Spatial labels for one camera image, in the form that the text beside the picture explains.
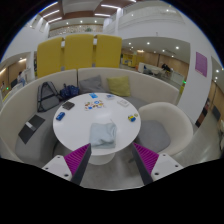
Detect colourful sticker sheet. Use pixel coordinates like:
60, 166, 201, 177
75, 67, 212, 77
83, 99, 106, 112

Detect blue box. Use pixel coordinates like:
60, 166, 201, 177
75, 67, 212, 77
55, 111, 66, 122

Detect yellow acoustic panel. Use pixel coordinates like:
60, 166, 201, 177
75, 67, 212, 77
36, 36, 65, 78
63, 33, 95, 71
94, 34, 123, 69

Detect ceiling lights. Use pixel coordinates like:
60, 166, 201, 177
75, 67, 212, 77
39, 0, 134, 24

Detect grey sofa cushion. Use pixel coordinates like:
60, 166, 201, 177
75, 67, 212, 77
78, 74, 107, 95

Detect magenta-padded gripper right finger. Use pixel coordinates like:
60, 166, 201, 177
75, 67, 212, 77
131, 142, 184, 185

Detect yellow blue toy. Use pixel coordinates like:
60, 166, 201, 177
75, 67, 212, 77
127, 113, 139, 123

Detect white round armchair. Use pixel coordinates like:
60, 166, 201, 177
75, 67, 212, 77
134, 101, 194, 158

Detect black laptop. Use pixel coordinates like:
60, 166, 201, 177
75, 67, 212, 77
18, 114, 46, 145

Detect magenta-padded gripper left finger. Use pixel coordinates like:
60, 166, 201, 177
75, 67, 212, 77
41, 143, 92, 186

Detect curved beige sofa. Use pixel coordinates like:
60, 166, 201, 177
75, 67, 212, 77
0, 67, 180, 168

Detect black wallet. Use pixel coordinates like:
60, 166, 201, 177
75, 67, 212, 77
61, 101, 76, 111

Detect white rectangular box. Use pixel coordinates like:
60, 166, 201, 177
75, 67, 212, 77
116, 98, 130, 108

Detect round white pedestal table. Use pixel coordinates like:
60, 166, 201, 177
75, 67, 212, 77
52, 92, 142, 166

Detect person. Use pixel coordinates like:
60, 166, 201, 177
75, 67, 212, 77
161, 63, 173, 73
17, 70, 27, 87

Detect grey black backpack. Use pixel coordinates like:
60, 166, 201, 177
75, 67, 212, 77
36, 81, 63, 113

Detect purple wall poster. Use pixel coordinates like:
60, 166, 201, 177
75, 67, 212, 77
195, 51, 208, 78

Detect yellow-green sofa cushion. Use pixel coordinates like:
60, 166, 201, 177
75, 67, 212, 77
106, 75, 132, 98

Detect dark blue bag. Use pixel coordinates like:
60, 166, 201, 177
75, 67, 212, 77
59, 83, 80, 101

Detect grey armchair seat cushion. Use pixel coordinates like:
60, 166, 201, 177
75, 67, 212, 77
134, 119, 172, 154

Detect light blue towel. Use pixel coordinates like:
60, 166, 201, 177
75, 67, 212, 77
88, 121, 118, 149

